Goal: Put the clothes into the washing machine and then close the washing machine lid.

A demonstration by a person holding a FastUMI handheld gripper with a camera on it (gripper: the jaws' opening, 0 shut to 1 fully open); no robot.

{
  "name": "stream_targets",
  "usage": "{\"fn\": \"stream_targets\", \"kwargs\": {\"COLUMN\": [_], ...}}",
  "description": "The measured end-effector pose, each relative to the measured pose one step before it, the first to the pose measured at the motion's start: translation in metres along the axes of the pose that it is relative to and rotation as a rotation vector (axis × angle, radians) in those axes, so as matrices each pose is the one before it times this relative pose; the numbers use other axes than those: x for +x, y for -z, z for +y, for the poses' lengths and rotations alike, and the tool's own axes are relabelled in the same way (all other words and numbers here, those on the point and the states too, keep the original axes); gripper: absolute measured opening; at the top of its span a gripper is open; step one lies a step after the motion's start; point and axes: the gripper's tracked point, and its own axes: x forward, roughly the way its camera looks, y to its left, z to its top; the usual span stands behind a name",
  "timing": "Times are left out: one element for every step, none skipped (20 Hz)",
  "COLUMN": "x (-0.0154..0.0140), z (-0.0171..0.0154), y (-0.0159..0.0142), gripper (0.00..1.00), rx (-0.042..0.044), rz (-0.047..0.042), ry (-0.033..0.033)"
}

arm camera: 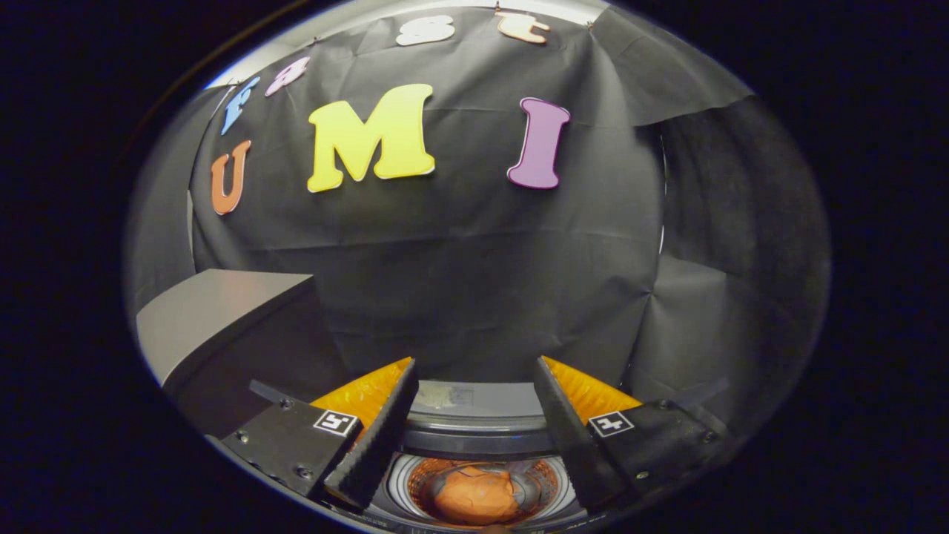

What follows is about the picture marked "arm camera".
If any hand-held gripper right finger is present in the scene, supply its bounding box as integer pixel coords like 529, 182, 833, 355
532, 356, 735, 512

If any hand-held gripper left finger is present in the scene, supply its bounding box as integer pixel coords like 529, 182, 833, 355
210, 357, 420, 512

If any grey washing machine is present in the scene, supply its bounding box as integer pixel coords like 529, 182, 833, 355
363, 380, 594, 534

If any orange polo shirt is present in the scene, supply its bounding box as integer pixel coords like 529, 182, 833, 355
430, 458, 523, 526

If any grey cabinet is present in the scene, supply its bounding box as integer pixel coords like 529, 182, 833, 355
136, 268, 349, 438

